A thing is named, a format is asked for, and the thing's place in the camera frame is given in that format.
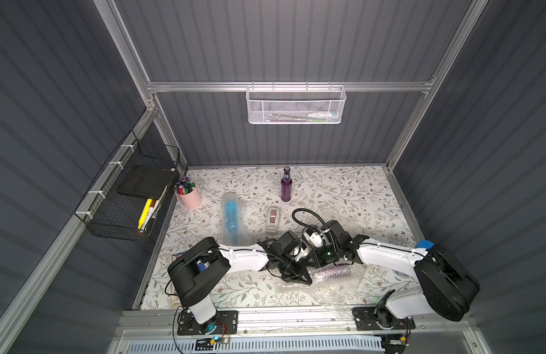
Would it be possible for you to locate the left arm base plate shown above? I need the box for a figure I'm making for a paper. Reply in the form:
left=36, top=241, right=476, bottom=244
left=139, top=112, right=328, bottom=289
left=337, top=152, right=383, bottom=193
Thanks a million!
left=176, top=310, right=239, bottom=336

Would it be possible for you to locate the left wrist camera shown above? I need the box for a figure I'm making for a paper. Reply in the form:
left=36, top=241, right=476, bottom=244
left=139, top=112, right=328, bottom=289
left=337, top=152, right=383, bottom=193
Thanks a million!
left=291, top=246, right=310, bottom=262

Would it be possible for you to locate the white tape dispenser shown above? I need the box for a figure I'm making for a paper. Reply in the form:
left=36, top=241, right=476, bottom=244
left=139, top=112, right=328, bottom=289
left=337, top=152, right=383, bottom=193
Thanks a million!
left=265, top=206, right=280, bottom=235

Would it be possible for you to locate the purple liquid glass bottle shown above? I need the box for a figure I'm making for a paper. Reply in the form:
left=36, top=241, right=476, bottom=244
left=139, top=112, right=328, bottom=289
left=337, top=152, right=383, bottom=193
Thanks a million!
left=281, top=167, right=293, bottom=202

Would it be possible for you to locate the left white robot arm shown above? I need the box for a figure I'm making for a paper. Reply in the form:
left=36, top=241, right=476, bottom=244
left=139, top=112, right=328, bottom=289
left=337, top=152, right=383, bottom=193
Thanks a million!
left=168, top=232, right=312, bottom=327

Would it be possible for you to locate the blue liquid glass bottle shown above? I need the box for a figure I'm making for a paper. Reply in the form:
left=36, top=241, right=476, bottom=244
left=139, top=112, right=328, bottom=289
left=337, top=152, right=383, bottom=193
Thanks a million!
left=224, top=200, right=239, bottom=236

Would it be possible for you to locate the pink marker cup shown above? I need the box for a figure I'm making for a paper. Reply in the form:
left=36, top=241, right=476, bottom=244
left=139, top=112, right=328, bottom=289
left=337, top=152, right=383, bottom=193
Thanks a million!
left=174, top=177, right=202, bottom=209

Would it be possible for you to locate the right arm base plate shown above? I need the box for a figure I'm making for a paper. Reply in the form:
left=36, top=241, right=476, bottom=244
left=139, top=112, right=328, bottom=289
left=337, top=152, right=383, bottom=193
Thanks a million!
left=352, top=305, right=416, bottom=330

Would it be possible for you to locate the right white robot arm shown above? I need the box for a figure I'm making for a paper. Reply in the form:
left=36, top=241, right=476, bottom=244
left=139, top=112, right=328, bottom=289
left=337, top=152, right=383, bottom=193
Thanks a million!
left=302, top=221, right=481, bottom=329

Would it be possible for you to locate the blue-lid pencil jar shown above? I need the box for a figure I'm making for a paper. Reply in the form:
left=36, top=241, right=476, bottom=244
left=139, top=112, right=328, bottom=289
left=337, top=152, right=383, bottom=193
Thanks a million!
left=416, top=240, right=434, bottom=249

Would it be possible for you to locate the black notebook in basket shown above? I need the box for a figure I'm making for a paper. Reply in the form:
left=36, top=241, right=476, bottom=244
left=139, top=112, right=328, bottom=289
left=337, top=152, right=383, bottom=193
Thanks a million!
left=117, top=165, right=175, bottom=200

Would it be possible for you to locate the black wire wall basket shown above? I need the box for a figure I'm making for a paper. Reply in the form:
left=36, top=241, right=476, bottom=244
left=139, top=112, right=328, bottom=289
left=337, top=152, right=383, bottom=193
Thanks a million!
left=75, top=135, right=181, bottom=243

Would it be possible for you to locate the aluminium front rail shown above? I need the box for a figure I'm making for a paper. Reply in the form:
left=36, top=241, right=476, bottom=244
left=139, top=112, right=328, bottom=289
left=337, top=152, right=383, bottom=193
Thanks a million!
left=114, top=306, right=476, bottom=339

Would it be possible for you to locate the yellow highlighter in basket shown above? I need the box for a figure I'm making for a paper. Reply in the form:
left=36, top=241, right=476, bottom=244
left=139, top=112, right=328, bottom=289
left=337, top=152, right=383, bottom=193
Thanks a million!
left=137, top=199, right=153, bottom=230

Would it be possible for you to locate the dark purple labelled bottle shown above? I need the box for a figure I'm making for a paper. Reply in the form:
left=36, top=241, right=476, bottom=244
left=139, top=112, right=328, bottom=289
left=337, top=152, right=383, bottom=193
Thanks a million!
left=311, top=265, right=354, bottom=282

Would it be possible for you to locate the white ventilated cable duct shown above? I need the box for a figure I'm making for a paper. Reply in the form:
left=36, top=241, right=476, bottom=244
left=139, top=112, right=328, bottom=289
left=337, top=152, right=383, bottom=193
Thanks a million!
left=123, top=335, right=385, bottom=353

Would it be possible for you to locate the white wire wall basket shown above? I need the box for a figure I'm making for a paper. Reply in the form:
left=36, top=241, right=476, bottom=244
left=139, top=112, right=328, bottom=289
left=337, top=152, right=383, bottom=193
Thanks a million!
left=246, top=84, right=347, bottom=125

